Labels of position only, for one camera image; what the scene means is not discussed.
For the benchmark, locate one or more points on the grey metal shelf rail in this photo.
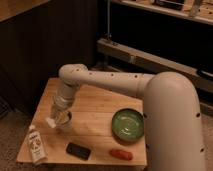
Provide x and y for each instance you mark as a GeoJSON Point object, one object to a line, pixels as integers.
{"type": "Point", "coordinates": [152, 62]}

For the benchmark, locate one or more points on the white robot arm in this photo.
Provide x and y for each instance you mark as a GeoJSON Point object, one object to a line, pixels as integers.
{"type": "Point", "coordinates": [173, 124]}

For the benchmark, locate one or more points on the orange red oblong object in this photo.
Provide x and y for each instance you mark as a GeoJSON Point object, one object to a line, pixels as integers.
{"type": "Point", "coordinates": [121, 154]}

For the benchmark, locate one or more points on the white sponge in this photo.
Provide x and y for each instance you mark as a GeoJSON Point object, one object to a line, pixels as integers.
{"type": "Point", "coordinates": [51, 122]}

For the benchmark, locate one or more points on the wooden table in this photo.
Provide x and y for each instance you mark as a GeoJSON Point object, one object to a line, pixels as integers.
{"type": "Point", "coordinates": [90, 127]}

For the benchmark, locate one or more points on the upper wooden shelf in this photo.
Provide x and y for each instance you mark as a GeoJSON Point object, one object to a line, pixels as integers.
{"type": "Point", "coordinates": [195, 10]}

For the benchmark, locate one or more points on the white ceramic cup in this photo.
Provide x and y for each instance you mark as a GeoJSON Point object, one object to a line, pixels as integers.
{"type": "Point", "coordinates": [63, 119]}

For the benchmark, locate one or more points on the translucent grey gripper body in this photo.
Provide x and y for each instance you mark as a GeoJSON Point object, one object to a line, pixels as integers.
{"type": "Point", "coordinates": [56, 110]}

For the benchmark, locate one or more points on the white plastic bottle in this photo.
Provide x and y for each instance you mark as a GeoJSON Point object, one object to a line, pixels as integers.
{"type": "Point", "coordinates": [36, 146]}

